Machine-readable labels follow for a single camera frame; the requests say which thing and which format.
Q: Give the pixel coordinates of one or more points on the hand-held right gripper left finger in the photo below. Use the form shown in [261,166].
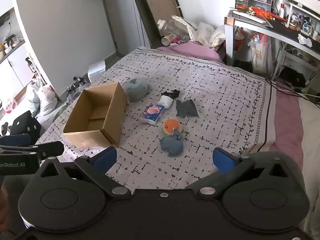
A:
[105,158]

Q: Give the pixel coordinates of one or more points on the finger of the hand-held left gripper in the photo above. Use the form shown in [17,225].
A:
[16,140]
[47,150]

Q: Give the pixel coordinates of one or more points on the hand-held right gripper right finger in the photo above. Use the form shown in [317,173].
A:
[223,161]

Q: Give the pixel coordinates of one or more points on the brown cardboard box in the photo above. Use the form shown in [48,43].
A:
[110,110]

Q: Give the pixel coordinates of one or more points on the black dotted sock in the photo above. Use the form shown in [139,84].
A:
[172,93]

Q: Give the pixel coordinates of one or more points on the black slipper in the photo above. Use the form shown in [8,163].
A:
[4,128]

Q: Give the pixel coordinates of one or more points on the black perforated plastic seat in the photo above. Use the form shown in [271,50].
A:
[26,122]

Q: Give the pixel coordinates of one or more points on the white plastic bags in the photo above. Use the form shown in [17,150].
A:
[43,97]

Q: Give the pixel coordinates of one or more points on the orange round plush toy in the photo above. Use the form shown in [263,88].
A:
[171,126]

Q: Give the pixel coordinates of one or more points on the dark grey folded cloth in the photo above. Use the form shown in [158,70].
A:
[186,108]

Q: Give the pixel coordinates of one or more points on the blue printed tissue pack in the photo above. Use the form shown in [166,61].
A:
[152,113]

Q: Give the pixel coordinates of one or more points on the person's grey trousers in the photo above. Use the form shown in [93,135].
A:
[297,175]

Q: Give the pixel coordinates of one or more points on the white cabinet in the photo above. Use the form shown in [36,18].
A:
[15,65]

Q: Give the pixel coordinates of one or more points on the grey-blue bundled towel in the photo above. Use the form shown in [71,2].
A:
[136,88]

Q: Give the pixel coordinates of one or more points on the white rolled sock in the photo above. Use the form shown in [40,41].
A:
[166,102]

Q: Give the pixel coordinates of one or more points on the white storage box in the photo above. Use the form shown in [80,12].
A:
[97,70]

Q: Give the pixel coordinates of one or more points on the white duvet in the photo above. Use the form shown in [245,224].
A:
[311,135]

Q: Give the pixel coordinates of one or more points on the shopping bags under desk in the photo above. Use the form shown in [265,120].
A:
[261,53]

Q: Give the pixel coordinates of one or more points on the pile of clear plastic bags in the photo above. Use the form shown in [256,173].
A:
[205,33]

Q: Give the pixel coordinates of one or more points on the small yellow jar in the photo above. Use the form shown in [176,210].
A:
[166,40]

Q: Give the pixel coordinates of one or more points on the white desk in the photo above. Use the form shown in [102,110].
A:
[252,26]

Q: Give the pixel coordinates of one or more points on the grey door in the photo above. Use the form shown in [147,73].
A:
[120,17]

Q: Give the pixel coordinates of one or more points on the clear plastic water bottle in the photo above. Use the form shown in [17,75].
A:
[172,27]

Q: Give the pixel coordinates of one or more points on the crumpled white tissue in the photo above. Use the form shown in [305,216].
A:
[305,40]

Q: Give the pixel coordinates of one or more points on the flat white keyboard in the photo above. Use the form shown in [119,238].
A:
[247,16]

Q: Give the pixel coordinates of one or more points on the black desk mat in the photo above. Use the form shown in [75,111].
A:
[287,28]

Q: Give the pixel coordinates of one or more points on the red printed packet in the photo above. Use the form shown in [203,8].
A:
[262,12]

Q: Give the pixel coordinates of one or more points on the white bottle with red cap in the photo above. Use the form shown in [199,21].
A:
[282,11]

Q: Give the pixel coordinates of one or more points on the large flat cardboard tray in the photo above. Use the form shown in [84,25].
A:
[160,2]

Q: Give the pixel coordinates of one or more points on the black camera tripod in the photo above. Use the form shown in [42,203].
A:
[76,86]

